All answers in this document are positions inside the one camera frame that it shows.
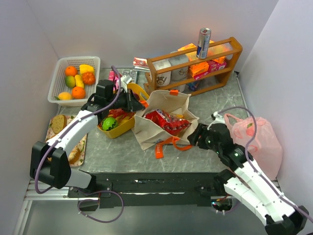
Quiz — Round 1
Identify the red snack bag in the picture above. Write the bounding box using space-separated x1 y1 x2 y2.
144 109 191 136

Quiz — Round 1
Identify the orange yellow snack bag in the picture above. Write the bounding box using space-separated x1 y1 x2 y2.
171 113 184 119

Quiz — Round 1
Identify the floral canvas tote bag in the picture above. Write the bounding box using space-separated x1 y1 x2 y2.
133 90 199 159

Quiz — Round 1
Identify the silver blue drink can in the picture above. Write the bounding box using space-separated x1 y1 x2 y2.
196 28 211 59

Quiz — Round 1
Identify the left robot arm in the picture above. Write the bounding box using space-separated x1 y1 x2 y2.
30 80 145 194

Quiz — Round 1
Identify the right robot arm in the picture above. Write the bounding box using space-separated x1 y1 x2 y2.
188 123 309 235

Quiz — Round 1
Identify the pink plastic grocery bag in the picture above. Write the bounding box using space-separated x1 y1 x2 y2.
224 114 283 180

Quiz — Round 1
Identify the red toy lobster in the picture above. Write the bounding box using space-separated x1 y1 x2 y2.
103 108 135 123

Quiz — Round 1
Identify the yellow plastic tub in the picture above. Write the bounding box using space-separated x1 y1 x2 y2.
97 83 149 139

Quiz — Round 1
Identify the green toy watermelon ball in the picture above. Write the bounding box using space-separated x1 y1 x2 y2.
101 117 118 131

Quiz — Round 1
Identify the silver chocolate bar box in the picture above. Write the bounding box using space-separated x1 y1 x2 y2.
122 70 138 83

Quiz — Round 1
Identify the pink candy box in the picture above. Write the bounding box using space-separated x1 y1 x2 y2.
108 71 119 85

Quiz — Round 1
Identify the white cup on shelf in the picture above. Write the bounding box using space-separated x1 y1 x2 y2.
156 71 171 87

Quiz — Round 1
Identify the red silver foil packet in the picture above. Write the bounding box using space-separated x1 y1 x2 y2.
133 57 150 72

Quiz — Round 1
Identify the small orange toy pumpkin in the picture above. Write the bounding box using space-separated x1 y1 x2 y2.
82 72 96 85

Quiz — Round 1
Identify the orange toy tangerine bottom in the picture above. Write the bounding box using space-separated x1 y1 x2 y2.
71 87 86 99

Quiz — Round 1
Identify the orange toy tangerine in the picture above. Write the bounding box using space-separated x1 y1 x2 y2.
71 87 86 99
65 66 78 76

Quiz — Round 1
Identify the yellow toy banana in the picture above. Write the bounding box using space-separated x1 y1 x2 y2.
74 74 85 89

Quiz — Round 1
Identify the yellow toy pepper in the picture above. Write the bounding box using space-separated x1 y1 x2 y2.
79 64 94 74

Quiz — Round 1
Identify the toy mango green yellow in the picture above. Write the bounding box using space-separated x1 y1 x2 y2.
65 75 76 88

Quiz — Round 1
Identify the orange box on shelf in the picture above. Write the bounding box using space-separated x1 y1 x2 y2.
188 62 209 78

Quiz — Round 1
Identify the orange toy tangerine top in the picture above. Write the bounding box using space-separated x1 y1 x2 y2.
65 66 78 76

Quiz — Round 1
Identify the wooden shelf rack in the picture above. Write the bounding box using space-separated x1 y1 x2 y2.
143 37 243 96

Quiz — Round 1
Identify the pink box on shelf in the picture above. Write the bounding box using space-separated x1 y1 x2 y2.
208 60 226 73

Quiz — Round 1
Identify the toy bread slice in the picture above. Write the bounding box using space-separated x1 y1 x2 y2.
51 115 67 134

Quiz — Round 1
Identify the white plastic fruit basket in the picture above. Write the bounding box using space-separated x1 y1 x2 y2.
47 56 100 107

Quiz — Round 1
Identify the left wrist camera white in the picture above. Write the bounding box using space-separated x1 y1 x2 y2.
119 74 132 92

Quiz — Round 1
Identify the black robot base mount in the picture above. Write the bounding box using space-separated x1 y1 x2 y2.
68 172 238 212

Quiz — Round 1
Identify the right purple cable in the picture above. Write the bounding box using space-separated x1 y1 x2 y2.
216 106 313 224

